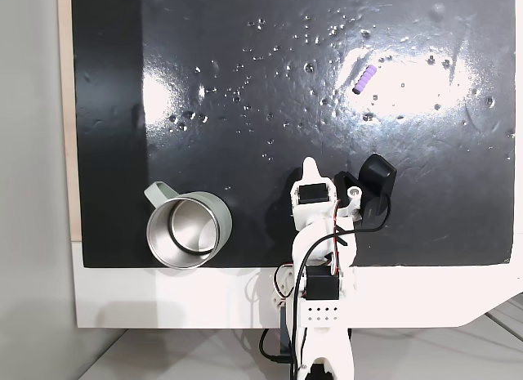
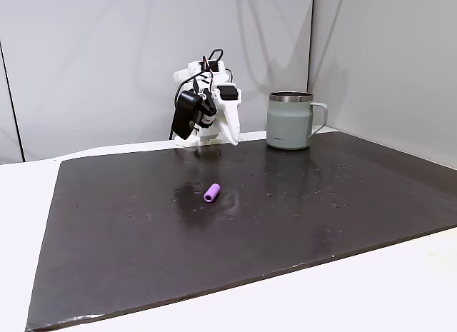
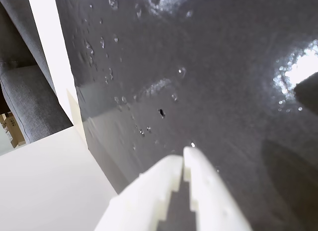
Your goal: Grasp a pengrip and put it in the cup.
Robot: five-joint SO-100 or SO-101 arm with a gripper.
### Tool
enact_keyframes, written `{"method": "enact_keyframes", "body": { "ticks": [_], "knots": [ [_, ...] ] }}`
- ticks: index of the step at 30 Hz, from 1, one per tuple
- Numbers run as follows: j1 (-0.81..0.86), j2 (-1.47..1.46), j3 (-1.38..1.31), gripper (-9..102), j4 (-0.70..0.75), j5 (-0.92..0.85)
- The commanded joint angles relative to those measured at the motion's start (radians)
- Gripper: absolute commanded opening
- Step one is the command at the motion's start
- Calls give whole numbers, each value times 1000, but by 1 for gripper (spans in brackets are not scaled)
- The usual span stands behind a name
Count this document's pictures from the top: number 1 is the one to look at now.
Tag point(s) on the light wooden board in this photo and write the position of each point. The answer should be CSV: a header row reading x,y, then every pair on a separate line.
x,y
67,110

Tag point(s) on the purple pen grip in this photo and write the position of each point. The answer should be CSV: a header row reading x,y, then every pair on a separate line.
x,y
364,79

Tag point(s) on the black table mat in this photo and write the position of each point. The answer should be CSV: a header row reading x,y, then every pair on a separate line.
x,y
245,151

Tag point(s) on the black oval camera box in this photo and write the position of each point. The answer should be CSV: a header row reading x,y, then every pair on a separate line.
x,y
378,175

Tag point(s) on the grey-green steel mug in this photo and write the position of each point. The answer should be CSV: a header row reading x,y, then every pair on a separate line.
x,y
186,229

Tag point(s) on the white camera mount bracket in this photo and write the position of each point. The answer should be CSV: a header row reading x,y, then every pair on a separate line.
x,y
352,198

